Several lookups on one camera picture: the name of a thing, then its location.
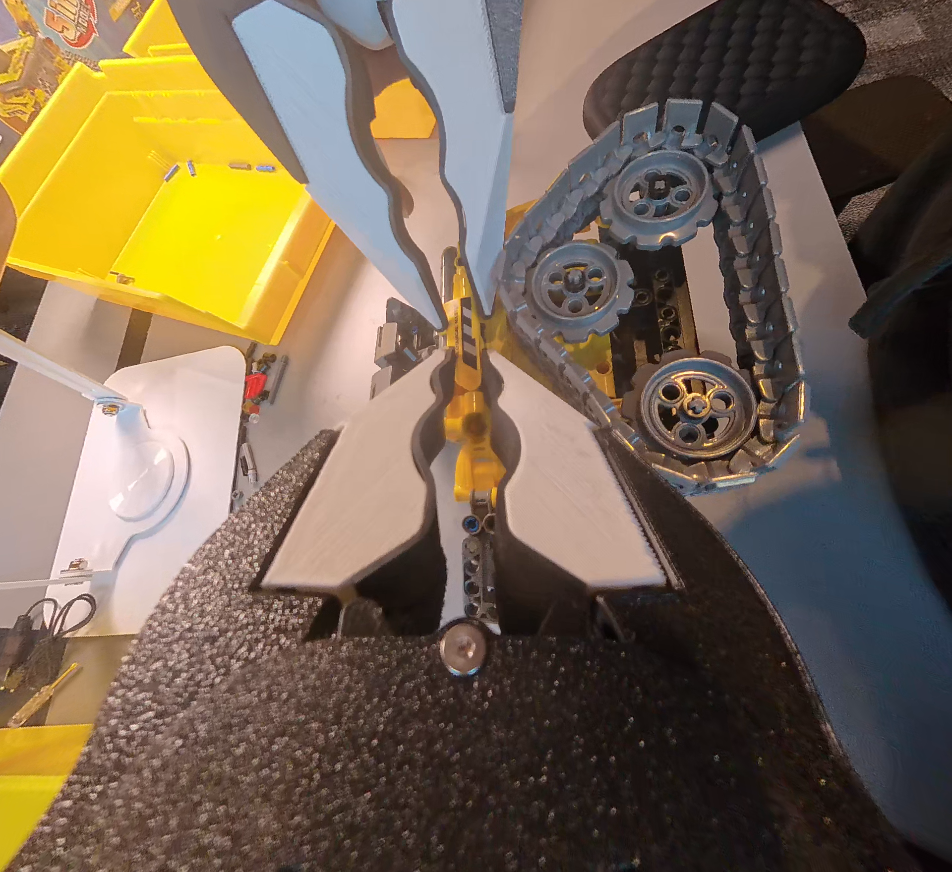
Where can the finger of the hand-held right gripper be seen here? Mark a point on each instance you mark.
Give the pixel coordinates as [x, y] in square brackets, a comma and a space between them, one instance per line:
[468, 143]
[320, 143]

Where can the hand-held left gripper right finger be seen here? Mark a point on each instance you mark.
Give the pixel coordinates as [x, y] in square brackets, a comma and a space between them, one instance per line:
[573, 507]

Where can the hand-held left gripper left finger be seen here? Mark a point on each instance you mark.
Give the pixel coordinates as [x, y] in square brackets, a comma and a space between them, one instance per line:
[357, 507]

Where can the yellow brick toy robot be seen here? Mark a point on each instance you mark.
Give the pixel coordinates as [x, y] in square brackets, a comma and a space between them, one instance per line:
[662, 195]

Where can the grey desk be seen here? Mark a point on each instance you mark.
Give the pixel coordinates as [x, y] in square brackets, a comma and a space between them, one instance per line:
[833, 626]

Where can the grey brick axle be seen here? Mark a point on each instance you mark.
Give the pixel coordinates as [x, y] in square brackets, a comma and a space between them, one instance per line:
[247, 463]

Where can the blue robot kit box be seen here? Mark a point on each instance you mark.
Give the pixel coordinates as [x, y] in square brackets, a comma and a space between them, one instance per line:
[52, 9]

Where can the white book stand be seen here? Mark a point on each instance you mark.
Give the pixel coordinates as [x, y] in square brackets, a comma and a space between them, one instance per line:
[186, 441]

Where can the black chair armrest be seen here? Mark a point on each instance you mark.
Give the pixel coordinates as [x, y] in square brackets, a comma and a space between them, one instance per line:
[744, 46]

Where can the person's black printed hoodie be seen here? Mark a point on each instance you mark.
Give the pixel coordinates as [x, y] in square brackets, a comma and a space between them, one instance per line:
[915, 403]

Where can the yellow screwdriver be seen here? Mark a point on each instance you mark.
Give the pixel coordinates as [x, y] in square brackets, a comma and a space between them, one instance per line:
[44, 693]

